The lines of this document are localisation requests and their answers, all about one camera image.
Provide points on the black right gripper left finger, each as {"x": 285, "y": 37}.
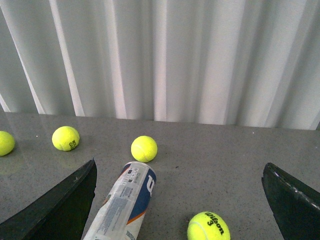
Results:
{"x": 59, "y": 214}

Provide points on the tennis ball at far left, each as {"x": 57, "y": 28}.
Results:
{"x": 7, "y": 143}

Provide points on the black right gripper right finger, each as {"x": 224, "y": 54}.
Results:
{"x": 295, "y": 205}

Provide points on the clear Wilson tennis ball can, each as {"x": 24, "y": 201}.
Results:
{"x": 124, "y": 209}

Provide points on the plain centre tennis ball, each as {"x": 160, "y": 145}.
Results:
{"x": 144, "y": 149}

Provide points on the Wilson 3 tennis ball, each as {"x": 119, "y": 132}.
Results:
{"x": 207, "y": 225}

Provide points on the white pleated curtain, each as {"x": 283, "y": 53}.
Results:
{"x": 226, "y": 62}

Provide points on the tennis ball with green print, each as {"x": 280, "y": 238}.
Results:
{"x": 65, "y": 138}

